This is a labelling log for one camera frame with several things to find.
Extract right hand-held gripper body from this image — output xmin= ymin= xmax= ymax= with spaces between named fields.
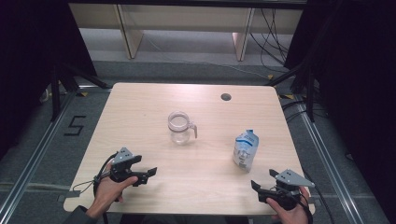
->
xmin=257 ymin=169 xmax=316 ymax=212

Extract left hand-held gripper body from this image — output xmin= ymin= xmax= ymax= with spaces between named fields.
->
xmin=109 ymin=147 xmax=148 ymax=185

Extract white and blue milk bag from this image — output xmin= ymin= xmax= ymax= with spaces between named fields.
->
xmin=232 ymin=129 xmax=260 ymax=174

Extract clear jug with hinged lid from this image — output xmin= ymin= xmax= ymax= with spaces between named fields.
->
xmin=167 ymin=110 xmax=199 ymax=146

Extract person's right hand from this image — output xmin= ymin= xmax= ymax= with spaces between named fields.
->
xmin=265 ymin=187 xmax=312 ymax=224

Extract person's left hand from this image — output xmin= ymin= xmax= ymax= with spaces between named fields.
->
xmin=88 ymin=163 xmax=139 ymax=218

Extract black tape floor marking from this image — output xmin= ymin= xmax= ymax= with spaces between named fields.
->
xmin=64 ymin=115 xmax=87 ymax=137

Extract grey tape strip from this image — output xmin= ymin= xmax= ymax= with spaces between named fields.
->
xmin=57 ymin=189 xmax=81 ymax=203

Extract black metal stand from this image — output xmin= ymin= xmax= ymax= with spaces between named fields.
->
xmin=265 ymin=62 xmax=316 ymax=123
xmin=50 ymin=62 xmax=110 ymax=123

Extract dark curtain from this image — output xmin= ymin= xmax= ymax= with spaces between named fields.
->
xmin=0 ymin=0 xmax=98 ymax=160
xmin=283 ymin=0 xmax=396 ymax=223

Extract light wooden shelf unit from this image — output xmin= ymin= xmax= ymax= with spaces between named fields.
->
xmin=68 ymin=3 xmax=304 ymax=63

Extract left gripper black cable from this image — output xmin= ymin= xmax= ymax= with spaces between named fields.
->
xmin=72 ymin=152 xmax=119 ymax=200

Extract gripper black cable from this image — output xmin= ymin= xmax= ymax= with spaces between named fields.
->
xmin=292 ymin=186 xmax=315 ymax=224
xmin=72 ymin=152 xmax=119 ymax=200

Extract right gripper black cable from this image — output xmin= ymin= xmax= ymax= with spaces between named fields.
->
xmin=292 ymin=186 xmax=315 ymax=224

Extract metal floor rail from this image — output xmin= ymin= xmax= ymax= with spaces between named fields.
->
xmin=0 ymin=91 xmax=78 ymax=220
xmin=293 ymin=94 xmax=366 ymax=224

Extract black floor cables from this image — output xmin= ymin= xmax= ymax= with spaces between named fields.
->
xmin=280 ymin=98 xmax=329 ymax=123

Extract hanging black cables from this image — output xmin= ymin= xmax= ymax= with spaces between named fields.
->
xmin=248 ymin=8 xmax=292 ymax=74

